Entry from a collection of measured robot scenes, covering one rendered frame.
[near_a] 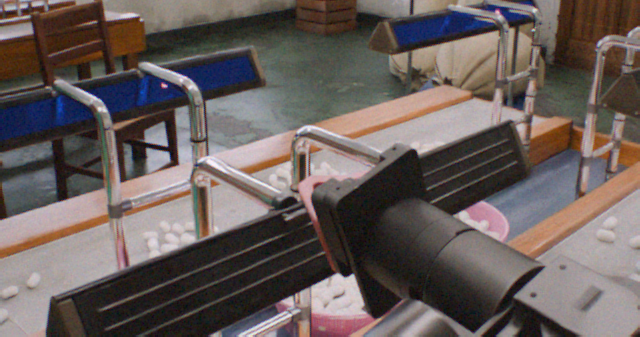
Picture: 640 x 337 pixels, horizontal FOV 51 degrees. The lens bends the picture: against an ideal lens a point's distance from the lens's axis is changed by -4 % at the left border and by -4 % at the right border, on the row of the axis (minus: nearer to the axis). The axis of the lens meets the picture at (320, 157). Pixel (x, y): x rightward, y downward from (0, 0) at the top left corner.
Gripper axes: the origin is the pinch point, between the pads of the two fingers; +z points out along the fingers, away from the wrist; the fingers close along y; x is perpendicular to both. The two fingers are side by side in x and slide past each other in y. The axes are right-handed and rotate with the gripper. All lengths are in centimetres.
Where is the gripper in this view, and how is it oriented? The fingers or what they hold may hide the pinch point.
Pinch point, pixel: (311, 187)
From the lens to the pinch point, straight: 50.0
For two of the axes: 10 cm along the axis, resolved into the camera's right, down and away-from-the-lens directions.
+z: -5.7, -3.1, 7.6
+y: 2.7, 8.0, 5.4
